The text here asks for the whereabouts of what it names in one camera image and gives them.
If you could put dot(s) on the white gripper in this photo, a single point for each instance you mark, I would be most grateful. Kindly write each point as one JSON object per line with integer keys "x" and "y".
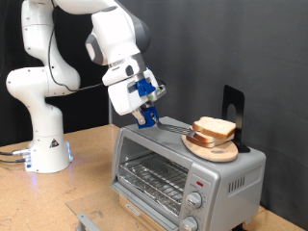
{"x": 123, "y": 99}

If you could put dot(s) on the slotted spatula with blue block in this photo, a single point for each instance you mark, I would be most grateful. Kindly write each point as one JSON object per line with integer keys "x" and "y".
{"x": 150, "y": 115}

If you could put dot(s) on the bread slice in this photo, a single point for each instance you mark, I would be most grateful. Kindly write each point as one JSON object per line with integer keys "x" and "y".
{"x": 215, "y": 126}
{"x": 194, "y": 141}

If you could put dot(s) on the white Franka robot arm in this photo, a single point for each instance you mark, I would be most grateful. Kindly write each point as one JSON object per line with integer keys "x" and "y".
{"x": 41, "y": 86}

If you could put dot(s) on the red oven indicator light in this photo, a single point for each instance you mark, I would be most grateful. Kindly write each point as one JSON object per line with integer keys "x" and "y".
{"x": 200, "y": 184}

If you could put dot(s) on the silver oven knob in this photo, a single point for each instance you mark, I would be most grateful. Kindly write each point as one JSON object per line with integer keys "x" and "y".
{"x": 189, "y": 223}
{"x": 194, "y": 200}

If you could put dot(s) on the silver toaster oven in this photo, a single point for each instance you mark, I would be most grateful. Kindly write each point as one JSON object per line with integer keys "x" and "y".
{"x": 224, "y": 179}

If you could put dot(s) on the vertical metal pole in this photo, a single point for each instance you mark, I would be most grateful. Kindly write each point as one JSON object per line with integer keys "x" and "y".
{"x": 110, "y": 115}

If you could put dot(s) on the round wooden plate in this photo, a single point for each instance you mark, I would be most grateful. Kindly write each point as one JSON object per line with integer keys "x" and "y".
{"x": 208, "y": 155}

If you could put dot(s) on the black metal bookend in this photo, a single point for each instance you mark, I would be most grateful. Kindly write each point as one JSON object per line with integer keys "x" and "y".
{"x": 239, "y": 99}

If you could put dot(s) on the dark grey backdrop curtain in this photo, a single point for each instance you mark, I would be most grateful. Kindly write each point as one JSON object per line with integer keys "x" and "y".
{"x": 224, "y": 48}

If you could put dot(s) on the black backdrop curtain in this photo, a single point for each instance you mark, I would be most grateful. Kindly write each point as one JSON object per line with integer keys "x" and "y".
{"x": 12, "y": 125}

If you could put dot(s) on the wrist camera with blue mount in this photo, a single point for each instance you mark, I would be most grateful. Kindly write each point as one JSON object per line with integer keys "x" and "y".
{"x": 144, "y": 87}

